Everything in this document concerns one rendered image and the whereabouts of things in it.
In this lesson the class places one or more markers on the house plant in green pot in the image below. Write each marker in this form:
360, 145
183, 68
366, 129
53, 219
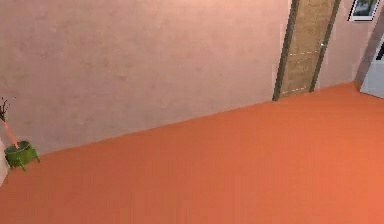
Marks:
20, 155

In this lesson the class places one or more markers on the brown wooden room door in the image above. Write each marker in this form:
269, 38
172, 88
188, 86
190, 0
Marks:
305, 50

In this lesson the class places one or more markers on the white room door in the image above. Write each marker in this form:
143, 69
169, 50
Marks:
375, 75

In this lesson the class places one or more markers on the white framed wall picture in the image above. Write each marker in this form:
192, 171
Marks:
364, 8

